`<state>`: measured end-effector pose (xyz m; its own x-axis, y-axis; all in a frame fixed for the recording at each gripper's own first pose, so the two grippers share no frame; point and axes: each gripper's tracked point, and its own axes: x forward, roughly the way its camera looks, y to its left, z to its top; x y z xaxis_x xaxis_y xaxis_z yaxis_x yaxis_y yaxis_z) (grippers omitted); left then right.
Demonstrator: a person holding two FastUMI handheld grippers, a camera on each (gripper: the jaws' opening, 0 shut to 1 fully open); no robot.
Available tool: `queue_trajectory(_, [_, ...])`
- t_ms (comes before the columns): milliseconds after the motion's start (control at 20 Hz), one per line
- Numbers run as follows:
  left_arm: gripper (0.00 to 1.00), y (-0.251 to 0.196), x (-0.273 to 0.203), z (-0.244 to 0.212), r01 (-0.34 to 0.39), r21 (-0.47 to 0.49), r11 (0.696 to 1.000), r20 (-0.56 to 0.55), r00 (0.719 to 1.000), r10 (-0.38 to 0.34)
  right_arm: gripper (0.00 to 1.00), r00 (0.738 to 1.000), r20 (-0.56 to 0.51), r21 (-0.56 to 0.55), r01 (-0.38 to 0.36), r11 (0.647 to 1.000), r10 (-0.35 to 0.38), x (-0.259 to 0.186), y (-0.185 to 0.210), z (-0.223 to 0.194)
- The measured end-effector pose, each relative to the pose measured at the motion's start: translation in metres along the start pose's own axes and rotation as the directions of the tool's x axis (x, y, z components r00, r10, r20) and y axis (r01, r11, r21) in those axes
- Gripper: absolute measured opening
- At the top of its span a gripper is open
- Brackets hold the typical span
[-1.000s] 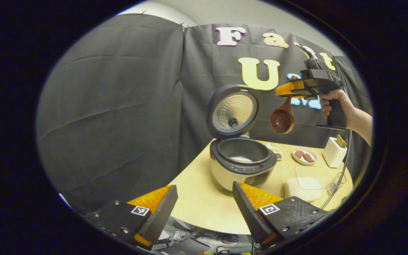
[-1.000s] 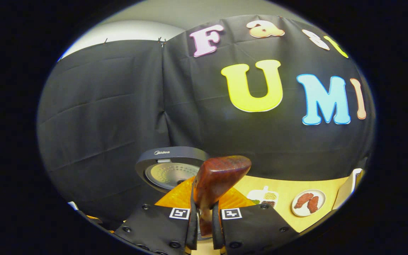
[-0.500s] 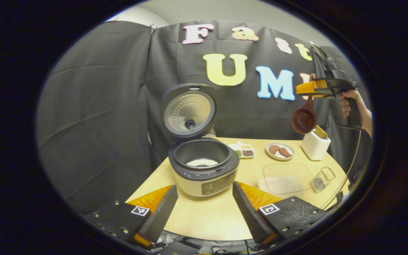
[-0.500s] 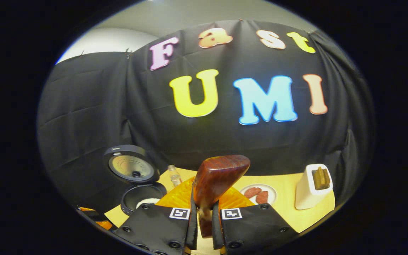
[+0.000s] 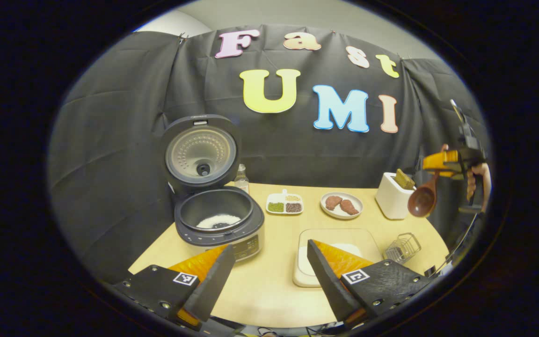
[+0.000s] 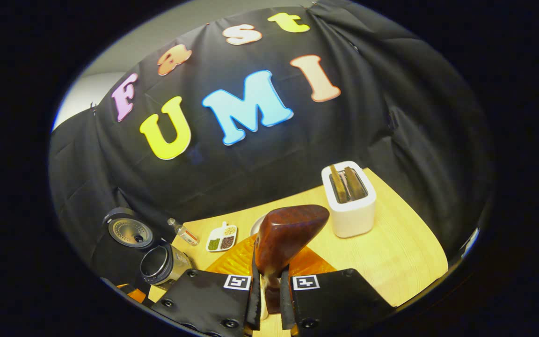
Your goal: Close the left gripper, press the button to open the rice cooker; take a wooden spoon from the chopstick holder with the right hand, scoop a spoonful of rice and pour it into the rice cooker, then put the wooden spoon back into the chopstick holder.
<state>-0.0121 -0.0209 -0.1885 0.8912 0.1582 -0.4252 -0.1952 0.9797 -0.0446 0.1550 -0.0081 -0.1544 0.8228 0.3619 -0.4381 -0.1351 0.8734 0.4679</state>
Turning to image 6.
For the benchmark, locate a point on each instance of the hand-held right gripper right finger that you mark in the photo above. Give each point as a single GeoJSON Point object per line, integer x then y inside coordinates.
{"type": "Point", "coordinates": [335, 299]}

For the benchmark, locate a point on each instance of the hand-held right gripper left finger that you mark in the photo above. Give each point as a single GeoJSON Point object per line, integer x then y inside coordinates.
{"type": "Point", "coordinates": [204, 299]}

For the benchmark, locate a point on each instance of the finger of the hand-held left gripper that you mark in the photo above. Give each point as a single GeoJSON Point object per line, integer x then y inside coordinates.
{"type": "Point", "coordinates": [134, 294]}

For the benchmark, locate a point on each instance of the black and cream rice cooker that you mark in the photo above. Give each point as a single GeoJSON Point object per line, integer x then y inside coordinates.
{"type": "Point", "coordinates": [162, 264]}

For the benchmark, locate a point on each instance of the brown wooden spoon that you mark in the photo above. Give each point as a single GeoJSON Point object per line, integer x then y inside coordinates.
{"type": "Point", "coordinates": [283, 234]}

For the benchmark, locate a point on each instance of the white divided bean dish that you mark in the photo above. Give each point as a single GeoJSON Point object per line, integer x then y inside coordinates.
{"type": "Point", "coordinates": [222, 238]}

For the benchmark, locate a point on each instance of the small clear glass bottle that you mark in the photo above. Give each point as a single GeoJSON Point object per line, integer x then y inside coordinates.
{"type": "Point", "coordinates": [185, 232]}

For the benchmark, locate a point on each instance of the white toaster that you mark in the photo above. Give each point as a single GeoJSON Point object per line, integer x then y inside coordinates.
{"type": "Point", "coordinates": [351, 215]}

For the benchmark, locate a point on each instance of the round white plate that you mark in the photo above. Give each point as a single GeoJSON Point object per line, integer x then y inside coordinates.
{"type": "Point", "coordinates": [256, 224]}

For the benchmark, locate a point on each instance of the brown toast slice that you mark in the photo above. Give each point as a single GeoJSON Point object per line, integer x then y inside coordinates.
{"type": "Point", "coordinates": [354, 183]}
{"type": "Point", "coordinates": [338, 185]}

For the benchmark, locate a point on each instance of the black backdrop cloth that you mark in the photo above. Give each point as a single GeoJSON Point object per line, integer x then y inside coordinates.
{"type": "Point", "coordinates": [344, 117]}

